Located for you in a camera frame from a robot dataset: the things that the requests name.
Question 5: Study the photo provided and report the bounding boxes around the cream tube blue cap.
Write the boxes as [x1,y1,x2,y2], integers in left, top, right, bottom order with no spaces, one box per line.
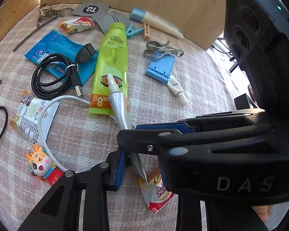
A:
[130,8,184,39]

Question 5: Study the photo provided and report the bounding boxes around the white usb cable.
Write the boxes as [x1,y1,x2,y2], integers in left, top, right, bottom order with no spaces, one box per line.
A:
[37,95,91,173]

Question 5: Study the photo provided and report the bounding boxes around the small white cream tube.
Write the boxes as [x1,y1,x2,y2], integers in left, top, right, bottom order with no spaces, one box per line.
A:
[167,74,189,105]

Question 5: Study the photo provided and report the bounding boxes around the orange coffee mate sachet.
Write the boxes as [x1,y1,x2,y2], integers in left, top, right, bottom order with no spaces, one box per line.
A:
[59,17,95,34]

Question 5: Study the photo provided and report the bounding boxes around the pink plaid table cloth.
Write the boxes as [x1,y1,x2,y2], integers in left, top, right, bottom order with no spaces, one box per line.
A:
[0,9,239,230]

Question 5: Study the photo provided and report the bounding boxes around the grey foil sachet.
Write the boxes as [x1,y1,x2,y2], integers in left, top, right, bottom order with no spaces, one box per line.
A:
[93,12,131,34]

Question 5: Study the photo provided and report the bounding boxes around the green hand cream tube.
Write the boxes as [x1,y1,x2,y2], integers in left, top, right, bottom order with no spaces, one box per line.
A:
[89,23,128,115]

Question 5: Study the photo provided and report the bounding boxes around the teal plastic clothespin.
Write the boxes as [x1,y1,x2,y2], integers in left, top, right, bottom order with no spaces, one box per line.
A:
[126,23,144,38]

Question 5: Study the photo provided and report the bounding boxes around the red coffee mate sachet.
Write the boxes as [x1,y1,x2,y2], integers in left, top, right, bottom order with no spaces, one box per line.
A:
[138,168,175,213]

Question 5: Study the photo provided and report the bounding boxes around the person's right hand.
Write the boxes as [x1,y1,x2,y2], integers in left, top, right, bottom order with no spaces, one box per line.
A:
[252,205,271,223]

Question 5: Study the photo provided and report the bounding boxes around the black usb cable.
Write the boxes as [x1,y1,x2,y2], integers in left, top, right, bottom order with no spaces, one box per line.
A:
[30,43,97,100]

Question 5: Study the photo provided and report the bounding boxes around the blue folding phone stand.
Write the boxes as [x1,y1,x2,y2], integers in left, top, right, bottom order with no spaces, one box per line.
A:
[145,55,175,84]

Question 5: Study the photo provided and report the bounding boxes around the wooden clothespin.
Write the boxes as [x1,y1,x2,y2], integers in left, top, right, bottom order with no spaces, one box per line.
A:
[144,23,151,41]

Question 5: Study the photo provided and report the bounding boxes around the grey flat stick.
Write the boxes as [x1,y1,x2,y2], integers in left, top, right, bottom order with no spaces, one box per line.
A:
[13,16,58,53]

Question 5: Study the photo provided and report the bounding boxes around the blue wet wipe packet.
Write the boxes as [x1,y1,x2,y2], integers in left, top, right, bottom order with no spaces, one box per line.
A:
[24,30,98,84]

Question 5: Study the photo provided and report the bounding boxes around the tiger cartoon figurine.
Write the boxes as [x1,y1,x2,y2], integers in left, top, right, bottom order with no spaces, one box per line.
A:
[26,144,63,187]

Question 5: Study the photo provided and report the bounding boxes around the grey T3 sachet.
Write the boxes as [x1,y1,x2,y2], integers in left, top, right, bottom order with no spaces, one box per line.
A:
[72,2,109,17]

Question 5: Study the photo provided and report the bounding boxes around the bronze metal hair claw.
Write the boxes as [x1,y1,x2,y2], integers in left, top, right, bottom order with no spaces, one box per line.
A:
[36,3,65,28]

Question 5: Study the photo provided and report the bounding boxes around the silver cream tube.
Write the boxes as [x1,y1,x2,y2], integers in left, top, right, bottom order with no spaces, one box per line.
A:
[107,74,148,186]

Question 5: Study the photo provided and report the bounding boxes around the silver metal clamp clip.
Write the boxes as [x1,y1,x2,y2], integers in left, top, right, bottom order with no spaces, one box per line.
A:
[143,41,185,61]

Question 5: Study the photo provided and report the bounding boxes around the white coffee creamer sachet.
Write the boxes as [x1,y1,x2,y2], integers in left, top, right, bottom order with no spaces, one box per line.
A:
[10,91,60,144]

